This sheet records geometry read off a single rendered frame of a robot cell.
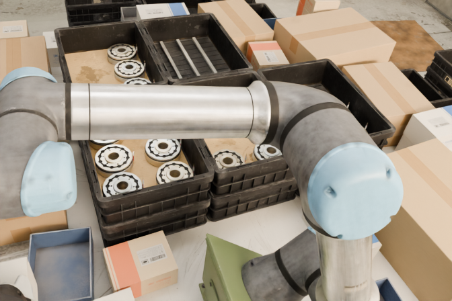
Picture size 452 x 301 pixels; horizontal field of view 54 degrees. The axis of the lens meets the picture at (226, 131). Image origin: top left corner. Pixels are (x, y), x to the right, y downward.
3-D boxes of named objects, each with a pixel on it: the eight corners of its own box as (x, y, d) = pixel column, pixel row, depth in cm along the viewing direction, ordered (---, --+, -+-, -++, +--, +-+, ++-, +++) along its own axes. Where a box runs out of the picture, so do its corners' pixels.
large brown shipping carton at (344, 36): (338, 45, 212) (351, 7, 199) (379, 81, 194) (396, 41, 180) (267, 59, 197) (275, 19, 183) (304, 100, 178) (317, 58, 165)
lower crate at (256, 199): (297, 201, 140) (306, 176, 132) (209, 226, 130) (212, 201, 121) (245, 119, 166) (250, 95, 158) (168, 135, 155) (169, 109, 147)
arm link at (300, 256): (300, 254, 108) (345, 224, 104) (323, 306, 98) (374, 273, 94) (272, 238, 100) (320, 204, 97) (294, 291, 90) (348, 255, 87)
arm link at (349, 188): (357, 281, 98) (354, 89, 61) (393, 348, 87) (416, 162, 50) (306, 299, 97) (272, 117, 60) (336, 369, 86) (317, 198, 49)
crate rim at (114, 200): (215, 181, 116) (216, 175, 114) (99, 209, 105) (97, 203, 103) (169, 89, 141) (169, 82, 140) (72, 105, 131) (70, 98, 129)
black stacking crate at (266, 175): (305, 178, 133) (314, 152, 125) (212, 202, 122) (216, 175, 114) (249, 97, 158) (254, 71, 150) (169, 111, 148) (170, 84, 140)
